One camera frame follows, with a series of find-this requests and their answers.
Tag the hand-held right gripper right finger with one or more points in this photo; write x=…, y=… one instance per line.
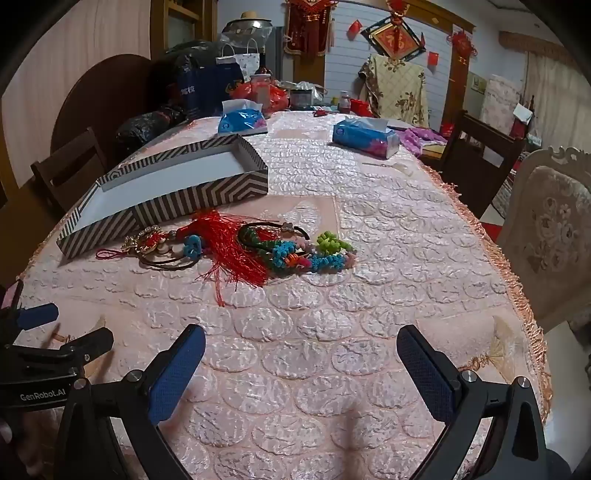
x=425, y=374

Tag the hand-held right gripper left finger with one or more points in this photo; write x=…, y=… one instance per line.
x=178, y=374

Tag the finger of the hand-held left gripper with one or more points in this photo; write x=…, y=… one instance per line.
x=39, y=316
x=90, y=345

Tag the red tassel ornament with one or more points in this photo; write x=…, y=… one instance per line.
x=231, y=258

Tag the blue knotted ornament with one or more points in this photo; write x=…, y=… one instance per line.
x=191, y=245

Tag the striped cardboard box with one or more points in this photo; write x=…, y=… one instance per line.
x=184, y=196

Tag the pink embossed tablecloth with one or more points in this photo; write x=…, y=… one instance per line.
x=323, y=323

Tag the dark wooden chair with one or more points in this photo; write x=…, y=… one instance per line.
x=475, y=157
x=69, y=166

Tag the cream ornate upholstered chair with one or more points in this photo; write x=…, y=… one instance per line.
x=549, y=230

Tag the round wooden tabletop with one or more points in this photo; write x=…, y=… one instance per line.
x=101, y=101

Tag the purple cloth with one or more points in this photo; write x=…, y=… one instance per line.
x=422, y=138

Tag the blue and pink tissue box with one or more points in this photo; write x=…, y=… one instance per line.
x=364, y=137

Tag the blue soft tissue pack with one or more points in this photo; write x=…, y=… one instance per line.
x=242, y=121

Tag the dark blue carrier bag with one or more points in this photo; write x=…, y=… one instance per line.
x=207, y=90

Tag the cream floral cloth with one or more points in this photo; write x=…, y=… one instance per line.
x=397, y=92

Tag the pink floral cover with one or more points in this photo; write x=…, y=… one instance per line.
x=501, y=97

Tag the red plastic bag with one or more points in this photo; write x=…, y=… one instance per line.
x=272, y=97

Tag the large black plastic bag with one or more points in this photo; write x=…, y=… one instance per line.
x=184, y=55

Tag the white paper bag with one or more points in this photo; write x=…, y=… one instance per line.
x=240, y=62

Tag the wooden cabinet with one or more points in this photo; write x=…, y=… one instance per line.
x=184, y=23

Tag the pot with lid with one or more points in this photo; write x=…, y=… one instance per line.
x=247, y=24

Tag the red knot wall decoration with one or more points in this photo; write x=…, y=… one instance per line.
x=461, y=44

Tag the diamond red wall hanging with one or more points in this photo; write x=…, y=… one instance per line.
x=392, y=39

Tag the red embroidered wall hanging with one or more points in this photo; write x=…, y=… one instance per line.
x=309, y=27

